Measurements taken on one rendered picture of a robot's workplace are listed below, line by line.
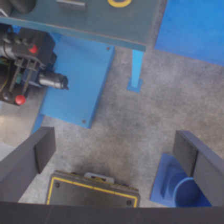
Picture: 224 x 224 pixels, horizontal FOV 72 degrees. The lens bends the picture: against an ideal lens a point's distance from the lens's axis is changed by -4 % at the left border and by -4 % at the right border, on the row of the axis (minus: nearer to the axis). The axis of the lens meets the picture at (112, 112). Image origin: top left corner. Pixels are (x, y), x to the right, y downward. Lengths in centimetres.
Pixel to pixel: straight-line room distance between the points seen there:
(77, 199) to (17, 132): 84
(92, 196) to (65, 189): 21
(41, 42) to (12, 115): 118
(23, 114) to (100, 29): 130
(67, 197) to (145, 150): 76
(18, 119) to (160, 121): 135
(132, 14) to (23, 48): 42
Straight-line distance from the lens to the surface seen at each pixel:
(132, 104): 156
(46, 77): 121
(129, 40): 55
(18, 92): 130
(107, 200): 130
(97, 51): 165
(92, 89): 151
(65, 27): 63
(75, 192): 134
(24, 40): 71
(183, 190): 151
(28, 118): 168
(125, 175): 157
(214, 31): 148
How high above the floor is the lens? 153
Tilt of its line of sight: 80 degrees down
